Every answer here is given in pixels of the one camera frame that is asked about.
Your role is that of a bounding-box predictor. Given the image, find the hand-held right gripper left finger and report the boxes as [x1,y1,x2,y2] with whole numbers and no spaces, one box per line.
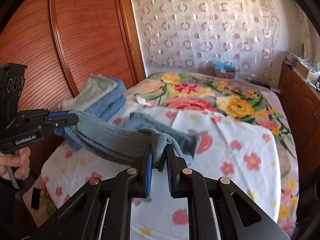
[30,144,153,240]

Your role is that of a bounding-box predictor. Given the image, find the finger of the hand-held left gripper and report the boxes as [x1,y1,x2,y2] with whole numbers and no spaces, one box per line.
[41,113,78,134]
[46,109,75,120]

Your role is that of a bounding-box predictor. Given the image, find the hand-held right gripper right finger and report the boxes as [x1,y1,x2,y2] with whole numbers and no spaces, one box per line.
[165,144,292,240]

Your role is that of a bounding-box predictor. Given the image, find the grey-blue shorts pants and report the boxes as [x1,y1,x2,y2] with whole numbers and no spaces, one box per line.
[54,109,202,173]

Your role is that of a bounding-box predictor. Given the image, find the person's left forearm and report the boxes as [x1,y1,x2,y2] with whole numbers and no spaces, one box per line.
[0,175,18,240]

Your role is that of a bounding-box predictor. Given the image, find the person's left hand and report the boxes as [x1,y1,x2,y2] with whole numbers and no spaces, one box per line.
[0,147,31,180]

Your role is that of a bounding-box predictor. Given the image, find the blue folded jeans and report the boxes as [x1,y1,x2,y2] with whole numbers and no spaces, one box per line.
[82,79,127,120]

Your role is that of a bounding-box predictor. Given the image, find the strawberry print bed sheet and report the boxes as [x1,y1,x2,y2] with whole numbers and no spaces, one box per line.
[41,106,278,240]

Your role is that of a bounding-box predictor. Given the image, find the small black flat object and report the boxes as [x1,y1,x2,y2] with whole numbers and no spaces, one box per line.
[31,187,42,209]

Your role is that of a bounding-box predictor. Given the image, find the floral blanket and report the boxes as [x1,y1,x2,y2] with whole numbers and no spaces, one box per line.
[124,72,300,230]

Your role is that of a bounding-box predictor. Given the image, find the small cardboard box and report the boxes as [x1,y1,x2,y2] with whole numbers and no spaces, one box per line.
[215,67,236,79]

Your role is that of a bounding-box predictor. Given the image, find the wooden side cabinet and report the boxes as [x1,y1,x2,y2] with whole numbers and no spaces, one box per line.
[277,62,320,180]

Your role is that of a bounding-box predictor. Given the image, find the circle patterned sheer curtain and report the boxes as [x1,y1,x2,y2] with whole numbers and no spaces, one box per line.
[131,0,280,72]

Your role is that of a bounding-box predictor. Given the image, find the cardboard box with patterned cloth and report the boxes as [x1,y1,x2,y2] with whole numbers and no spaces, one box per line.
[295,59,320,84]

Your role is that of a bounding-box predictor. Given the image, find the patterned window curtain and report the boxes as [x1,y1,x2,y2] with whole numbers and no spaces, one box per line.
[299,10,316,58]

